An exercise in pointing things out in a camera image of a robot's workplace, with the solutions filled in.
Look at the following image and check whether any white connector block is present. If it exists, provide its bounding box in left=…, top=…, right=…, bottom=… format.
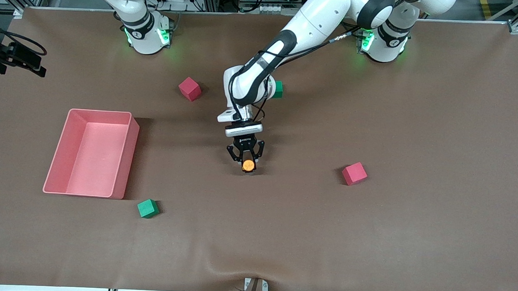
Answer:
left=255, top=3, right=298, bottom=16

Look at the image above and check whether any pink foam cube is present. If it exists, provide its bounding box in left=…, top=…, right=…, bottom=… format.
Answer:
left=341, top=161, right=368, bottom=187
left=177, top=76, right=203, bottom=102

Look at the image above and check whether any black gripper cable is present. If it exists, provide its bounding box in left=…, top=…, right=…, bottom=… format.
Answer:
left=0, top=17, right=49, bottom=57
left=227, top=22, right=365, bottom=124

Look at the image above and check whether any brown table mat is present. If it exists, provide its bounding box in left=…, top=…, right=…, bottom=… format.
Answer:
left=0, top=1, right=518, bottom=291

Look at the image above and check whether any silver mounting bracket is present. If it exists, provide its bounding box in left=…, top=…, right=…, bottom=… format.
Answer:
left=243, top=277, right=269, bottom=291

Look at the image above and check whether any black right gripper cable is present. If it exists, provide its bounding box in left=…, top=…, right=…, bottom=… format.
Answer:
left=0, top=17, right=49, bottom=57

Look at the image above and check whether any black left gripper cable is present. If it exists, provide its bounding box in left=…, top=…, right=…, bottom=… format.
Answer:
left=227, top=22, right=365, bottom=124

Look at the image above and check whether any pink plastic bin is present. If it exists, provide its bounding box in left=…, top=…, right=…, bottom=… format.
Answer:
left=42, top=107, right=141, bottom=201

